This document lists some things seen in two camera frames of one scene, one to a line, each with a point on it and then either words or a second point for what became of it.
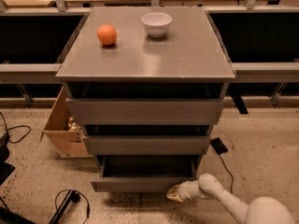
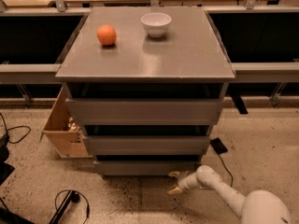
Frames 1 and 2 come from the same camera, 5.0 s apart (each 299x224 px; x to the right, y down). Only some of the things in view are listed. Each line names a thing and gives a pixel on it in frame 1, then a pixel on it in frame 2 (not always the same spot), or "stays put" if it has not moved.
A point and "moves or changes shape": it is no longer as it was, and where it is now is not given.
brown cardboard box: [63, 130] stays put
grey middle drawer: [145, 145] stays put
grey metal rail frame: [246, 72] stays put
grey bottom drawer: [145, 174] moves or changes shape
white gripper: [185, 192] to [182, 182]
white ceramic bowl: [156, 23] stays put
